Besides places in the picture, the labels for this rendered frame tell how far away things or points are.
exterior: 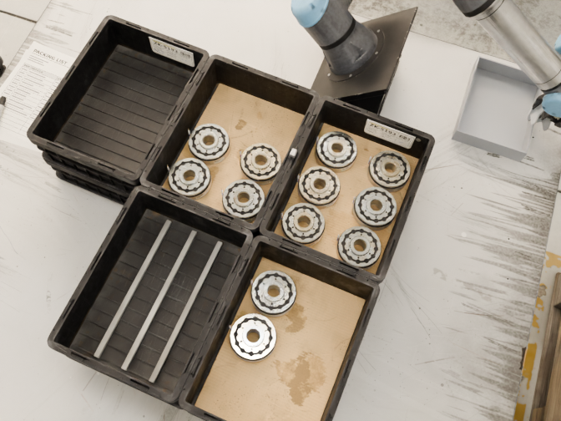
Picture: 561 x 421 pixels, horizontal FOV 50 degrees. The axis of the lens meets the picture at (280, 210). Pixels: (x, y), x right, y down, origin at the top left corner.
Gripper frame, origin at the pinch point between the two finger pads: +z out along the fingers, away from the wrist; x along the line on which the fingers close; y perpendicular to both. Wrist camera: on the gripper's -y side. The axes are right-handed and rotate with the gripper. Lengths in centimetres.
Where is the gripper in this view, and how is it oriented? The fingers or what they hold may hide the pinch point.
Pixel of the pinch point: (533, 116)
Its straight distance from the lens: 187.5
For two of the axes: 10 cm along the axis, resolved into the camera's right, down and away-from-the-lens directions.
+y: -2.8, 8.8, -3.7
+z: -2.9, 2.9, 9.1
